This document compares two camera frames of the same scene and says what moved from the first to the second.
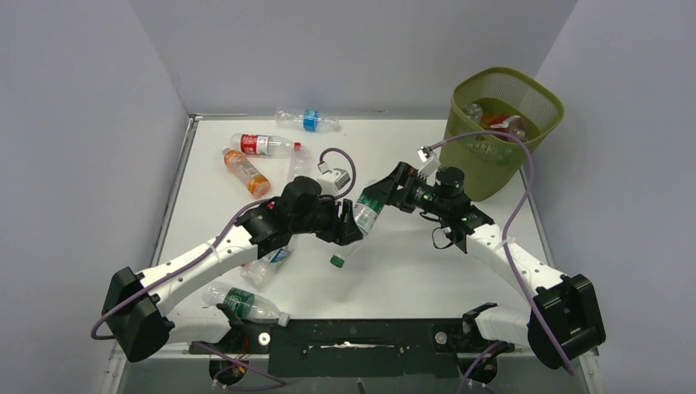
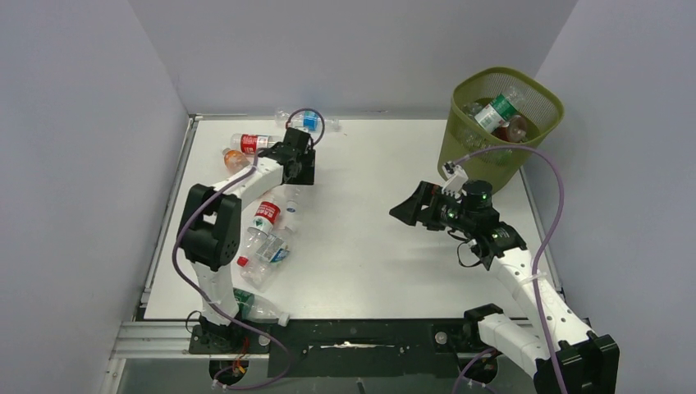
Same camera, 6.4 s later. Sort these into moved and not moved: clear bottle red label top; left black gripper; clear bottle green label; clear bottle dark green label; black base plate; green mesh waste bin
Moved: clear bottle green label; left black gripper
Not moved: clear bottle dark green label; clear bottle red label top; black base plate; green mesh waste bin
